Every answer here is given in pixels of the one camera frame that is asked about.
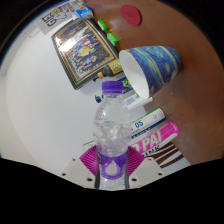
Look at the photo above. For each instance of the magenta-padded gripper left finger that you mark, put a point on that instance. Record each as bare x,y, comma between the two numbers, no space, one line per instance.
89,159

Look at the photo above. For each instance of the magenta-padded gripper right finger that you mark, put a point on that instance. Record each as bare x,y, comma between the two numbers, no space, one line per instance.
134,159

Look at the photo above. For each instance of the clear purple-capped water bottle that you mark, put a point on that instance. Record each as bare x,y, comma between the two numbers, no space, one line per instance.
111,130

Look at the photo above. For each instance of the pink shuttlecock tube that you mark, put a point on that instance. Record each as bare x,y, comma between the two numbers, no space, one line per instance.
156,136

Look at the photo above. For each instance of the blue patterned mug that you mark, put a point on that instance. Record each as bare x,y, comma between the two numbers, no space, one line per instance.
156,66

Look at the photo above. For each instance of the framed group photo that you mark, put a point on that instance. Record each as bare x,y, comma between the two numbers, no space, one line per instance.
83,51

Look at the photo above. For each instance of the small green box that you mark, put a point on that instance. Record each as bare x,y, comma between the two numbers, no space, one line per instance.
102,25
113,39

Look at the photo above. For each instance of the flat round red coaster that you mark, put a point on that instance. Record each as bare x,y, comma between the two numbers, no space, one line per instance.
130,15

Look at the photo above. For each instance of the white paper gift bag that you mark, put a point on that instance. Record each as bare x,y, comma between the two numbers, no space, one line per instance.
56,18

